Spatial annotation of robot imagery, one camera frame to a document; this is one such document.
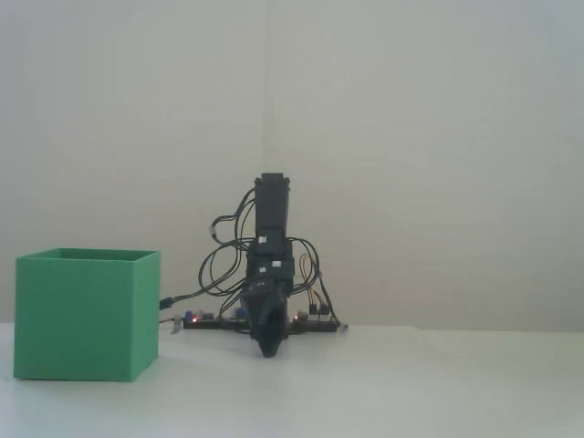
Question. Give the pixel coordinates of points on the circuit board with jumper plugs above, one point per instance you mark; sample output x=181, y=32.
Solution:
x=315, y=324

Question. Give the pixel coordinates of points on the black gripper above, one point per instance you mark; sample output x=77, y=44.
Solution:
x=284, y=269

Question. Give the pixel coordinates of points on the green plastic bin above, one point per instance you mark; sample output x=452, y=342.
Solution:
x=77, y=319

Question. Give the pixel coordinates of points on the blue controller circuit board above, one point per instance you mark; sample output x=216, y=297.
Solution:
x=210, y=321

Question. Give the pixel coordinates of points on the grey tape strip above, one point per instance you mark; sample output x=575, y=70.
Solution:
x=175, y=325

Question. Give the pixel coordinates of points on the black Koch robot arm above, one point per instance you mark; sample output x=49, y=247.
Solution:
x=273, y=205

